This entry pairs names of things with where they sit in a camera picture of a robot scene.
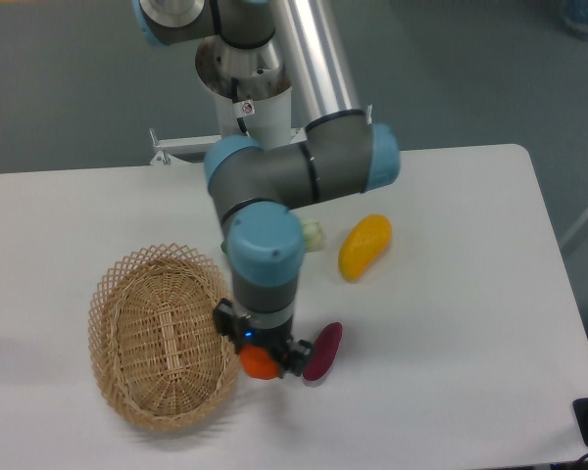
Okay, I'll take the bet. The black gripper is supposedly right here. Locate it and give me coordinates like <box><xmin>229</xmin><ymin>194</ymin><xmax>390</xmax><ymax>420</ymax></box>
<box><xmin>212</xmin><ymin>298</ymin><xmax>315</xmax><ymax>378</ymax></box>

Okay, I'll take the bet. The orange fruit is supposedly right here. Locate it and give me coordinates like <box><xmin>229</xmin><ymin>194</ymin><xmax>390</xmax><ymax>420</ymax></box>
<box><xmin>239</xmin><ymin>345</ymin><xmax>279</xmax><ymax>380</ymax></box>

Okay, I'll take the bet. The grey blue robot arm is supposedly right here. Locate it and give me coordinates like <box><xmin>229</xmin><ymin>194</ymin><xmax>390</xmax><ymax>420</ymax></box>
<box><xmin>133</xmin><ymin>1</ymin><xmax>400</xmax><ymax>380</ymax></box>

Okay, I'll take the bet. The woven wicker basket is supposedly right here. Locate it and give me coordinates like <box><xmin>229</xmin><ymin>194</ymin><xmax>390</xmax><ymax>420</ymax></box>
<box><xmin>88</xmin><ymin>244</ymin><xmax>239</xmax><ymax>432</ymax></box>

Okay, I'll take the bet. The purple sweet potato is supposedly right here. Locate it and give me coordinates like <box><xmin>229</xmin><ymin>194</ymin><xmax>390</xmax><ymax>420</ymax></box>
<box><xmin>302</xmin><ymin>322</ymin><xmax>343</xmax><ymax>382</ymax></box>

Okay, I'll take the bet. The green bok choy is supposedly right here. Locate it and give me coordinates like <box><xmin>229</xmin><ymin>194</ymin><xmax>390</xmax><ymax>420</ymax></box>
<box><xmin>220</xmin><ymin>214</ymin><xmax>325</xmax><ymax>254</ymax></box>

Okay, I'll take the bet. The yellow mango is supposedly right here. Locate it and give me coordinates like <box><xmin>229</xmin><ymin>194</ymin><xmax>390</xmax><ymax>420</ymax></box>
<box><xmin>338</xmin><ymin>213</ymin><xmax>393</xmax><ymax>282</ymax></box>

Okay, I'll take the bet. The blue bag in background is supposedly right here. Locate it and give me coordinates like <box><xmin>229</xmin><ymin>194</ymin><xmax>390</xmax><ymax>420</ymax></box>
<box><xmin>561</xmin><ymin>0</ymin><xmax>588</xmax><ymax>40</ymax></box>

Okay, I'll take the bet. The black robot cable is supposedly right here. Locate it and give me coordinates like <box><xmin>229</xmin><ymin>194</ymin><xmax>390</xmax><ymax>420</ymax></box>
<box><xmin>229</xmin><ymin>76</ymin><xmax>251</xmax><ymax>136</ymax></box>

